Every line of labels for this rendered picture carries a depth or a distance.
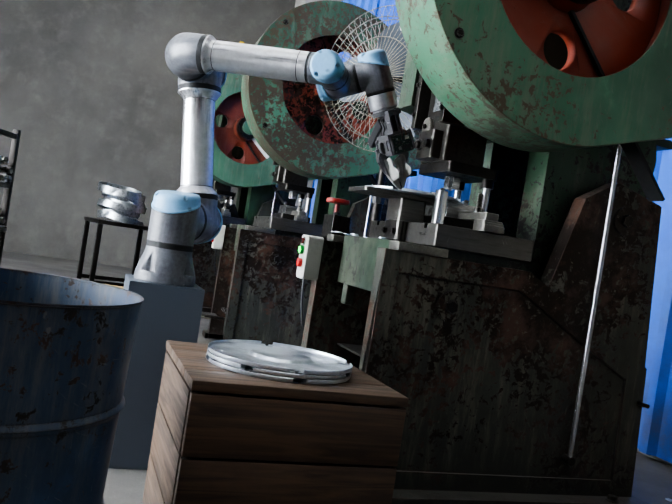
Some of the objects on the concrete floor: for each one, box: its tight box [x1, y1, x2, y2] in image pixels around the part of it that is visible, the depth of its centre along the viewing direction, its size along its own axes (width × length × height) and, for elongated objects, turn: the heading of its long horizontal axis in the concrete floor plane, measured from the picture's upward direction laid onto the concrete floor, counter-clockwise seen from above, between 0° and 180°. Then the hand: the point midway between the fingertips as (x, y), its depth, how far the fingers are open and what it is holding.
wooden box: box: [142, 340, 409, 504], centre depth 141 cm, size 40×38×35 cm
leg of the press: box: [359, 183, 662, 504], centre depth 186 cm, size 92×12×90 cm
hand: (399, 185), depth 189 cm, fingers closed
